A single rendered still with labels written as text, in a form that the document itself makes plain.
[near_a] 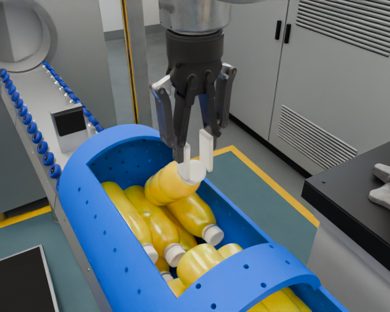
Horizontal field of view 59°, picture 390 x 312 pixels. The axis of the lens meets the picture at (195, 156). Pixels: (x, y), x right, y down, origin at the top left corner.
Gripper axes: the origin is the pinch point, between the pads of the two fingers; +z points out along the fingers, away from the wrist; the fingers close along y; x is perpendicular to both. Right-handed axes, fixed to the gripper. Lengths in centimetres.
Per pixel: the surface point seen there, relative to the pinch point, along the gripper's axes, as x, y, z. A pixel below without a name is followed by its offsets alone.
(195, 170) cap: 0.2, 0.0, 2.8
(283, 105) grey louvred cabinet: -110, -148, 81
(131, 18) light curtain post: -80, -27, -1
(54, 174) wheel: -52, 16, 32
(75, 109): -67, 2, 21
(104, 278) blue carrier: 1.9, 18.7, 15.4
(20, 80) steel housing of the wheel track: -140, 8, 35
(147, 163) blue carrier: -23.5, -1.9, 17.1
